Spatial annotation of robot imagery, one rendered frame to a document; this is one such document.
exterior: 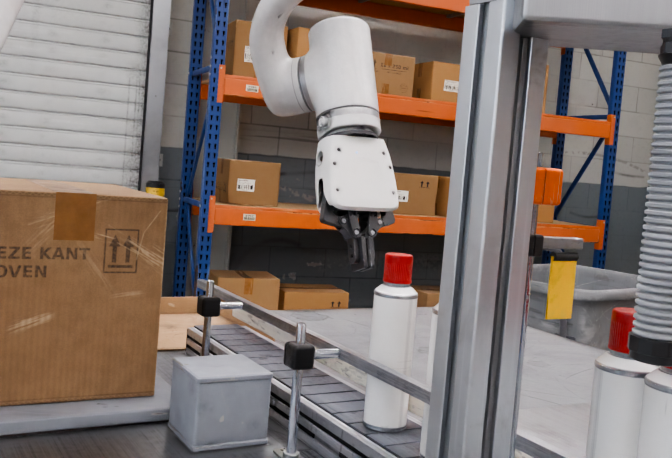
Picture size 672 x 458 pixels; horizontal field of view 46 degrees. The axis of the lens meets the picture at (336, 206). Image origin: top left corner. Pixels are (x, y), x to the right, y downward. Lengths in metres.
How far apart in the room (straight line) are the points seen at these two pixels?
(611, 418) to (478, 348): 0.15
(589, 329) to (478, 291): 2.57
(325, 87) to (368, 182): 0.14
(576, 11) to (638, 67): 6.39
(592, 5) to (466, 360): 0.26
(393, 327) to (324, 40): 0.39
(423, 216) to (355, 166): 3.83
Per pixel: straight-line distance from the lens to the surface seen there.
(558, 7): 0.54
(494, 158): 0.57
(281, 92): 1.07
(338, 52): 1.05
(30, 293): 1.07
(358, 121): 1.02
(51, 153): 4.92
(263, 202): 4.50
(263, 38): 1.05
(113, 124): 4.95
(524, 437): 0.74
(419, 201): 4.90
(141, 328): 1.11
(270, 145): 5.30
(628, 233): 6.92
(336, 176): 0.99
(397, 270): 0.92
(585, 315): 3.11
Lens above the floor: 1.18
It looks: 3 degrees down
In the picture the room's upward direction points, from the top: 5 degrees clockwise
